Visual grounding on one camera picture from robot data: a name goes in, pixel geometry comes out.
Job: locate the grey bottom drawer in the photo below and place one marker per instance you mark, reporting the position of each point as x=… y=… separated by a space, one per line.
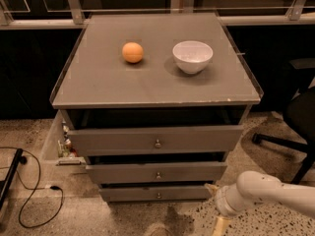
x=155 y=193

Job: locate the black flat device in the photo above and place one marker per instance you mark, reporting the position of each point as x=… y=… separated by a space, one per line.
x=6 y=183

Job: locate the grey middle drawer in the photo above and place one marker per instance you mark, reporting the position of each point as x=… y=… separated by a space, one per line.
x=156 y=168

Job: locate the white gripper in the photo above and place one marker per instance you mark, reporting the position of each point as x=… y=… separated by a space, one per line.
x=222 y=200

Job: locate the grey drawer cabinet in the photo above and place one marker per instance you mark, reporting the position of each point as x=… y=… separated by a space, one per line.
x=98 y=77

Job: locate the grey drawer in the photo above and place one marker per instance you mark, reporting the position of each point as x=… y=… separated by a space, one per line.
x=155 y=193
x=95 y=132
x=156 y=168

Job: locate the grey top drawer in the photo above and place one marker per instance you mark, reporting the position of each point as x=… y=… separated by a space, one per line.
x=95 y=132

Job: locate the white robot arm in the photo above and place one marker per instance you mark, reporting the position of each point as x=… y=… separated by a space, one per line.
x=252 y=189

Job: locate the metal window railing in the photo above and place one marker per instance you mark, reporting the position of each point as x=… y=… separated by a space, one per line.
x=66 y=14

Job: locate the orange ball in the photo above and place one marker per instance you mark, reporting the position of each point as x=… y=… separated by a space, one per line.
x=132 y=52

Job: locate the clear plastic storage bin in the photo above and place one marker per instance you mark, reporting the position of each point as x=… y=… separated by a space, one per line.
x=54 y=149

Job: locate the white bowl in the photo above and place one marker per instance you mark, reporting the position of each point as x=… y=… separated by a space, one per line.
x=191 y=56

